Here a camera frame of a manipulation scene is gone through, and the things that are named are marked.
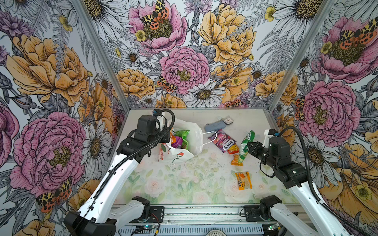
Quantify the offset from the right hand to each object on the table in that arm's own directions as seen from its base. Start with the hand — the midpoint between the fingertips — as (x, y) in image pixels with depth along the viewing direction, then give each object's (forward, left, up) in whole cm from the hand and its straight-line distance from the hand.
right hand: (247, 148), depth 73 cm
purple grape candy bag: (+9, +35, -7) cm, 36 cm away
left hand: (+6, +38, +5) cm, 39 cm away
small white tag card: (+35, 0, -20) cm, 41 cm away
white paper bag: (+8, +25, -4) cm, 26 cm away
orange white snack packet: (+9, +37, -3) cm, 39 cm away
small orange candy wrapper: (+4, 0, -23) cm, 23 cm away
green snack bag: (+14, +32, -6) cm, 36 cm away
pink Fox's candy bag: (+17, +7, -19) cm, 27 cm away
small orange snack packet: (-9, -2, -21) cm, 22 cm away
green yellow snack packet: (0, +2, +1) cm, 2 cm away
